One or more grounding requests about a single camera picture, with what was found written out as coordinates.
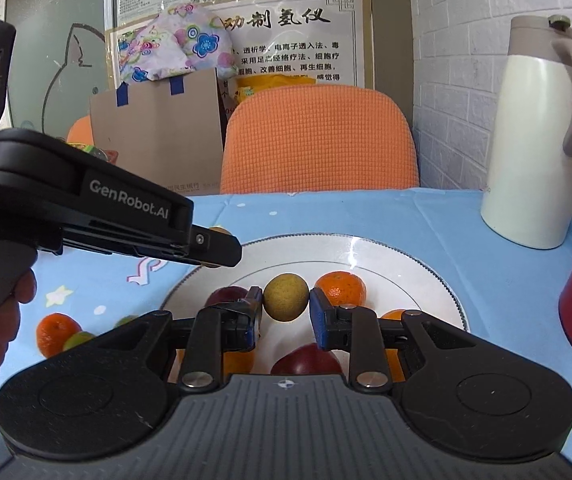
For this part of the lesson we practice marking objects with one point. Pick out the framed calligraphy poster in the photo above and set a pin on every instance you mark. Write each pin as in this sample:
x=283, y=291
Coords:
x=306, y=35

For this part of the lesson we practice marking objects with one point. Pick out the yellow plastic bag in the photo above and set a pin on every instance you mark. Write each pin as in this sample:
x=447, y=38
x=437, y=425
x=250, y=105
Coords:
x=271, y=82

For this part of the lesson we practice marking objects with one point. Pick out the large orange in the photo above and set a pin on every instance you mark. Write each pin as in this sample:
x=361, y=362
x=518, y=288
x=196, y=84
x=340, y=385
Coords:
x=395, y=364
x=238, y=362

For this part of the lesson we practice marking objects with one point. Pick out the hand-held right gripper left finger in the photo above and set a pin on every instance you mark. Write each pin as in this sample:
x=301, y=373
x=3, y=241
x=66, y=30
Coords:
x=255, y=310

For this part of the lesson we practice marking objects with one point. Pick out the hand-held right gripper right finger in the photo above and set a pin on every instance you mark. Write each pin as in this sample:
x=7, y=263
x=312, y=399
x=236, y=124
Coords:
x=317, y=317

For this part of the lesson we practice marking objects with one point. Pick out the floral cloth bag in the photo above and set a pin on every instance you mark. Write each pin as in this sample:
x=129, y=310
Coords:
x=175, y=42

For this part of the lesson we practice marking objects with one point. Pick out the red plum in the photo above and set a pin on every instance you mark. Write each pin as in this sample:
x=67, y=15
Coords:
x=306, y=360
x=228, y=295

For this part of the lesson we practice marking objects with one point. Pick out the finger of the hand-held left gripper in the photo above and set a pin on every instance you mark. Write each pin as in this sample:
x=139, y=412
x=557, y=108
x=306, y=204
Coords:
x=218, y=250

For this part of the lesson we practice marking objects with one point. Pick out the instant noodle cup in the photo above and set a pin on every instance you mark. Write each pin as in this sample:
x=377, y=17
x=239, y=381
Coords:
x=88, y=150

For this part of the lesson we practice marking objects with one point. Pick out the glass panel with cat drawing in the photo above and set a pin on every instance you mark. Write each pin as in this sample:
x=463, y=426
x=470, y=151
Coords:
x=50, y=35

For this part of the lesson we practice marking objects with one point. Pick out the green plum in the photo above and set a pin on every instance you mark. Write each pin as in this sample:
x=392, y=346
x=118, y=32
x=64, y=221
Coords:
x=125, y=320
x=78, y=341

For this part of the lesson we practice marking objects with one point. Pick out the brown longan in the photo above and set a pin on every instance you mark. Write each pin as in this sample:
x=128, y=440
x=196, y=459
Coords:
x=286, y=296
x=219, y=230

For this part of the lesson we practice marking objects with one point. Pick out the orange chair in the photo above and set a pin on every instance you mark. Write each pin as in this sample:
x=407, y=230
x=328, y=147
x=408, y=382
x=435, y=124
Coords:
x=316, y=140
x=79, y=132

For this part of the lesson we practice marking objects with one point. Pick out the white thermos jug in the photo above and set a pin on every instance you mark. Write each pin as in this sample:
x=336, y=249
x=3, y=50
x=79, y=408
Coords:
x=526, y=150

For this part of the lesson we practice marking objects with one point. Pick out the cardboard box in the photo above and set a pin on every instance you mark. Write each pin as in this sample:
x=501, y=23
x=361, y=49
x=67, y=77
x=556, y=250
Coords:
x=165, y=130

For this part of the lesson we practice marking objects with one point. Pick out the white plate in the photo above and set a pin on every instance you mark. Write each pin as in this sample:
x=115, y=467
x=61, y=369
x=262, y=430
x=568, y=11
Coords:
x=391, y=270

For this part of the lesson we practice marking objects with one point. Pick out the small tangerine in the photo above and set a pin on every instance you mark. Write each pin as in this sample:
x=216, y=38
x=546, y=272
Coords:
x=55, y=334
x=340, y=287

